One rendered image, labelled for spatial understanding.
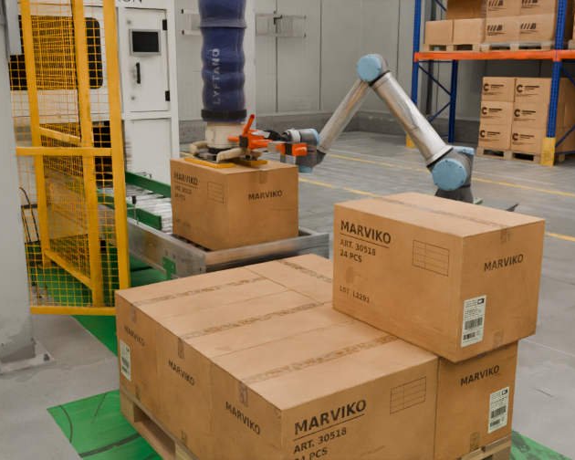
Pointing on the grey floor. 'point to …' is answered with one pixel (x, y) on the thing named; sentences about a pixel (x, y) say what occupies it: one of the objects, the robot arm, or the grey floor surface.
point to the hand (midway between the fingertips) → (254, 141)
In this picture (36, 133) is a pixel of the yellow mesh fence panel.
